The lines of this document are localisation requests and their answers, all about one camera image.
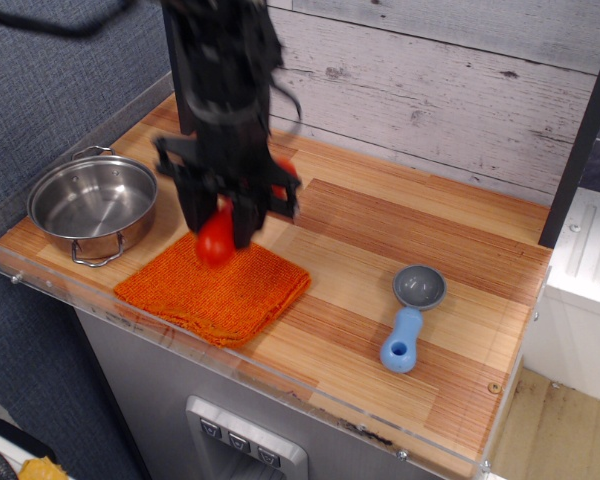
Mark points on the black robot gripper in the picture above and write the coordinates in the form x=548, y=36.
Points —
x=232, y=161

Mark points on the red toy hot dog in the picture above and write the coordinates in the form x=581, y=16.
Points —
x=215, y=245

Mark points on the orange cloth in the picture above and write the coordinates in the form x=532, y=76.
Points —
x=226, y=306

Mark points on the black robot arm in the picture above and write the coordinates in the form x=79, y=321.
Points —
x=223, y=55

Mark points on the stainless steel pot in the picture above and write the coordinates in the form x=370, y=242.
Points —
x=96, y=206

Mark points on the grey toy fridge cabinet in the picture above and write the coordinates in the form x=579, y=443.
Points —
x=151, y=378

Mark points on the blue grey ice cream scoop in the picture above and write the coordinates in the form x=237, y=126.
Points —
x=418, y=288

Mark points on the silver dispenser button panel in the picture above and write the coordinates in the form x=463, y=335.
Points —
x=231, y=447

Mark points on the yellow tape piece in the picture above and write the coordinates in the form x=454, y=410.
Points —
x=42, y=469

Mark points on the clear acrylic edge guard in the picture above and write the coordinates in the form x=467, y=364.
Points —
x=362, y=220

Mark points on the white ridged cabinet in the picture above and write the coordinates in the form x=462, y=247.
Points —
x=562, y=341

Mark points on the black base post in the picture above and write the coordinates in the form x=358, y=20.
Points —
x=180, y=72

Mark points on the black vertical post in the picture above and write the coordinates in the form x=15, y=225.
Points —
x=574, y=169

